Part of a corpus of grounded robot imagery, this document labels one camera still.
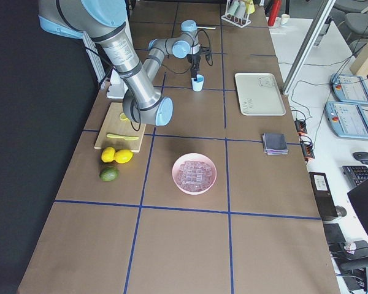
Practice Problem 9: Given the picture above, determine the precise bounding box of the bamboo cutting board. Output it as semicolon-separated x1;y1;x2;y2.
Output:
94;102;146;153

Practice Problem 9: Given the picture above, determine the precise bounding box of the light blue plastic cup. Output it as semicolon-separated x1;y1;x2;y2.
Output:
191;74;204;92

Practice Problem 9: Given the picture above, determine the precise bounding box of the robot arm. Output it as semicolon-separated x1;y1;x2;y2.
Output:
38;0;200;126

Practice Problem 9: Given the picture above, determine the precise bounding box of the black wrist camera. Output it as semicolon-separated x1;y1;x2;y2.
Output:
199;45;212;60

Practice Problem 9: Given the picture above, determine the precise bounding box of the white cup on rack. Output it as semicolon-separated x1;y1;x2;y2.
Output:
234;2;247;19

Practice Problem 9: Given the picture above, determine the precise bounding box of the grey folded cloth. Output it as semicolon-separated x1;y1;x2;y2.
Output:
262;133;288;155

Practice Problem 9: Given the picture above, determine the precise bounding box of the green avocado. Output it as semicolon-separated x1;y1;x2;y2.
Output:
99;166;119;182

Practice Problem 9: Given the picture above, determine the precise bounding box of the black box device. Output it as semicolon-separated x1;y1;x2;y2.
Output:
309;171;338;221

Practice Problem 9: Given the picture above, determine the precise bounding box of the black computer mouse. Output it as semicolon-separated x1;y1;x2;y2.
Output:
352;151;368;165

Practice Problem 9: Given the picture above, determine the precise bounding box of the lemon slices stack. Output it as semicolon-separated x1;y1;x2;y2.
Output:
119;113;129;121

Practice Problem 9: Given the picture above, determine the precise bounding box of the aluminium frame post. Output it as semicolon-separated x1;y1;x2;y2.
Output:
282;0;335;95

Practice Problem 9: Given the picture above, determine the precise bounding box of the yellow cup on rack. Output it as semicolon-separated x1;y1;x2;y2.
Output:
244;0;255;15

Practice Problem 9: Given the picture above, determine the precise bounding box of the steel muddler black tip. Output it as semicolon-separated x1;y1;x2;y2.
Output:
197;26;216;30

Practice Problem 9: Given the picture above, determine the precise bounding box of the red bottle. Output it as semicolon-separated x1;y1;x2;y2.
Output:
267;0;282;27

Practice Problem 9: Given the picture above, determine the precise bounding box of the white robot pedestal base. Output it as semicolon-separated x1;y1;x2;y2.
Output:
107;70;128;100

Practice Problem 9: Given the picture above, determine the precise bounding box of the cream bear tray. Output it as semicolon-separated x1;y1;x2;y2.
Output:
234;73;286;116

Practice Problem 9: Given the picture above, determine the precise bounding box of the yellow lemon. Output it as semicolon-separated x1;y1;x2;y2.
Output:
113;149;133;164
101;147;116;163

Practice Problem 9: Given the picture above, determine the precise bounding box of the yellow plastic knife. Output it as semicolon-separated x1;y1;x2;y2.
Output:
106;133;139;141

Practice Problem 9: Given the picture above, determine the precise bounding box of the pink bowl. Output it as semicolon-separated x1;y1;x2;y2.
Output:
172;153;217;195

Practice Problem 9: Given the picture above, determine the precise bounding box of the teach pendant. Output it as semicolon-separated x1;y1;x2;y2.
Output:
325;102;368;140
331;73;368;106

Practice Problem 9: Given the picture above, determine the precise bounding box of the black keyboard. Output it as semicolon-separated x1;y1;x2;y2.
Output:
342;165;368;187

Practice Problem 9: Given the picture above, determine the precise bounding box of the yellow lemon lower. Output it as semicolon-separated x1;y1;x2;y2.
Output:
113;149;133;164

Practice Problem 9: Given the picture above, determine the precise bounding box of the upper teach pendant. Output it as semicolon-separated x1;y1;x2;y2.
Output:
331;73;368;106

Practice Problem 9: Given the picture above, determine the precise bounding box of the mint green cup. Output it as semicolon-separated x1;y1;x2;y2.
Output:
226;0;240;16

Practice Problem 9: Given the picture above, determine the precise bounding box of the clear ice cubes pile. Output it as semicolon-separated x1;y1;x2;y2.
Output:
177;160;212;192

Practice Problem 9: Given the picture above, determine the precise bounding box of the small white paper cup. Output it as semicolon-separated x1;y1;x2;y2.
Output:
280;13;290;26

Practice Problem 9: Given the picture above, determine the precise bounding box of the yellow lemon upper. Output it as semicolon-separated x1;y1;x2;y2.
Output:
101;147;116;163

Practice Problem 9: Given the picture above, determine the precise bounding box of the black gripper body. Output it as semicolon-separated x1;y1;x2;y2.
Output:
188;54;201;71

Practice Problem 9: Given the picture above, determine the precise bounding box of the white wire cup rack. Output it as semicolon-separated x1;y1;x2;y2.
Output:
221;0;251;28

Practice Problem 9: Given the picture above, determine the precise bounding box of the lower teach pendant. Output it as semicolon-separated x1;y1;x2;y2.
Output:
325;102;368;140

